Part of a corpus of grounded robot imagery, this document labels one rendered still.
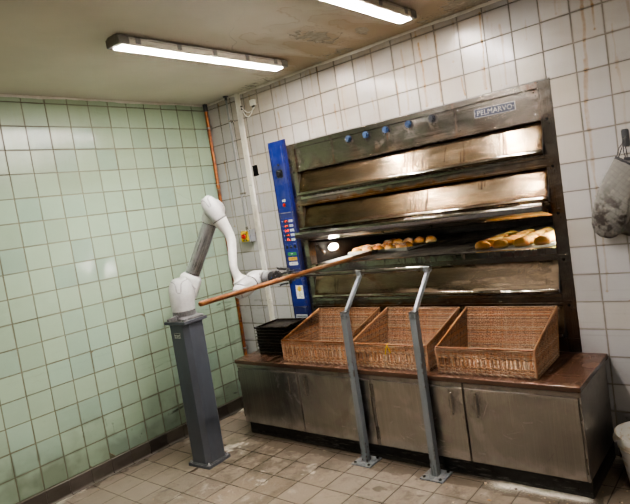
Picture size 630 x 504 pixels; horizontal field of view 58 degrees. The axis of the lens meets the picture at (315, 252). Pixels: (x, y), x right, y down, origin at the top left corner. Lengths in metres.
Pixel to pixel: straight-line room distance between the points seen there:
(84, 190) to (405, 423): 2.63
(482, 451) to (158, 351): 2.44
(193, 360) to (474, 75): 2.49
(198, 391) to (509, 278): 2.11
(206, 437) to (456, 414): 1.67
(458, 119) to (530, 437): 1.84
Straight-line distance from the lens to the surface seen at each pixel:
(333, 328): 4.22
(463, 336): 3.62
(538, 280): 3.50
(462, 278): 3.68
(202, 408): 3.96
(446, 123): 3.65
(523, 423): 3.19
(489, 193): 3.53
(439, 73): 3.69
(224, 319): 4.89
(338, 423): 3.84
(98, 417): 4.31
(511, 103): 3.50
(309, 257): 4.32
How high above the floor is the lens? 1.60
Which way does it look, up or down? 4 degrees down
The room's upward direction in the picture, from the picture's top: 9 degrees counter-clockwise
